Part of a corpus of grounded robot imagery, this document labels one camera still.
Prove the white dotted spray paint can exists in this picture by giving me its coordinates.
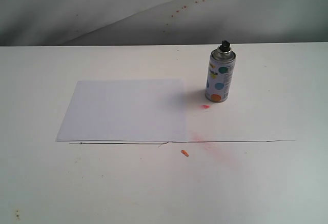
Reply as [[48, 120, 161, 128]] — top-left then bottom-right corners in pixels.
[[205, 40, 236, 103]]

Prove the white paper sheet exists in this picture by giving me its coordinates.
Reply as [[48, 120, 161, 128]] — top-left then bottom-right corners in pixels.
[[56, 78, 187, 142]]

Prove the white backdrop sheet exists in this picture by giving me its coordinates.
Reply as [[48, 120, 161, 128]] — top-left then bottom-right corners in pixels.
[[1, 0, 327, 46]]

